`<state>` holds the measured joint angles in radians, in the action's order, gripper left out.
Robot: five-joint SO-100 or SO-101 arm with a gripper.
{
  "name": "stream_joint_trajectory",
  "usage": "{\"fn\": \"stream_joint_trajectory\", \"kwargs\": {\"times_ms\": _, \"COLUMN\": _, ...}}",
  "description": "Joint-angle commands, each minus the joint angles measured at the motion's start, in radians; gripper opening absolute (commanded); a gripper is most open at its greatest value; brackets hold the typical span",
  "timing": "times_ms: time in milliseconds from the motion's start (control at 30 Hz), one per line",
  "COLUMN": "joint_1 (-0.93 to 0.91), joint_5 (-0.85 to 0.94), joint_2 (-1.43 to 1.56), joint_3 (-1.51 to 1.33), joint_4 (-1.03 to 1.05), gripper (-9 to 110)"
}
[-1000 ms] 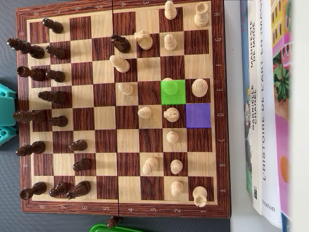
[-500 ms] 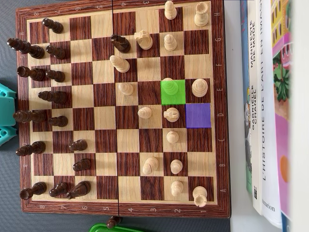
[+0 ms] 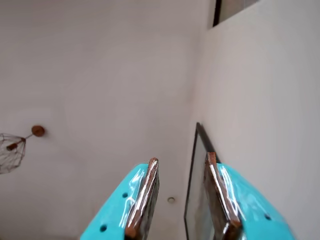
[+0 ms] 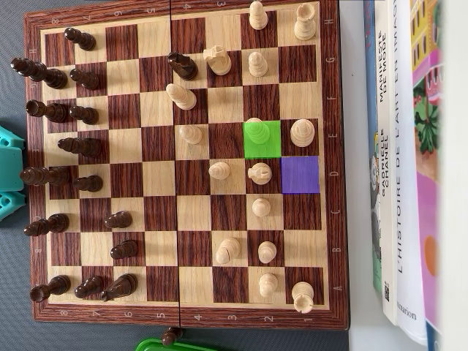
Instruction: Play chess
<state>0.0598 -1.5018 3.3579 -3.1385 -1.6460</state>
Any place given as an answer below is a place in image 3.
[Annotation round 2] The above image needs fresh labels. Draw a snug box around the dark vertical beam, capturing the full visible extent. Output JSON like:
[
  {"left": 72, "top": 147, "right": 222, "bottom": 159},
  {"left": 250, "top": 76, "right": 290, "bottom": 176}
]
[{"left": 212, "top": 0, "right": 223, "bottom": 28}]

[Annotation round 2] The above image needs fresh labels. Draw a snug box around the black framed picture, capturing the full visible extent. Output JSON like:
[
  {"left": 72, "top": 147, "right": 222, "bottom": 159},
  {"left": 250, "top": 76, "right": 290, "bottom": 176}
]
[{"left": 184, "top": 121, "right": 222, "bottom": 240}]

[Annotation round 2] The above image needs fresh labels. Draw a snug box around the wooden ceiling rose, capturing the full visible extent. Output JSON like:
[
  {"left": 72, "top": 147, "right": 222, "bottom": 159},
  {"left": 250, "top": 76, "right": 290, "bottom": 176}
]
[{"left": 31, "top": 125, "right": 46, "bottom": 138}]

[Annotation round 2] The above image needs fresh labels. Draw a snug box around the wire cage pendant lamp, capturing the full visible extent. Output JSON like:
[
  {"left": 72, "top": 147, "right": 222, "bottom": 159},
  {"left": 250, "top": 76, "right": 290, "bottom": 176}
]
[{"left": 0, "top": 133, "right": 33, "bottom": 175}]

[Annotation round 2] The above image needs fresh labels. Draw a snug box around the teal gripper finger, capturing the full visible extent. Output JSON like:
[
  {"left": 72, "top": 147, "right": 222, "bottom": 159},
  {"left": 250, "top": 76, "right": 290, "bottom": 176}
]
[
  {"left": 204, "top": 151, "right": 296, "bottom": 240},
  {"left": 78, "top": 157, "right": 161, "bottom": 240}
]

